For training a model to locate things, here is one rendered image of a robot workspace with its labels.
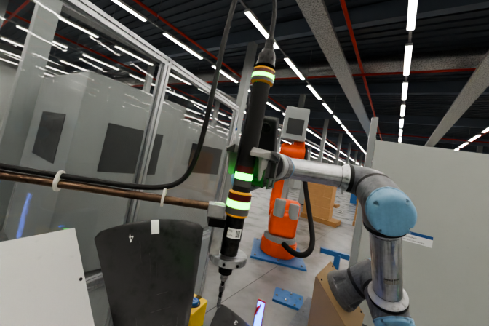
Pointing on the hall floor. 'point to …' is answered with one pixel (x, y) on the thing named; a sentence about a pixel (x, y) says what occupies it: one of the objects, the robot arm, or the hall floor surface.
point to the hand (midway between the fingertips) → (241, 148)
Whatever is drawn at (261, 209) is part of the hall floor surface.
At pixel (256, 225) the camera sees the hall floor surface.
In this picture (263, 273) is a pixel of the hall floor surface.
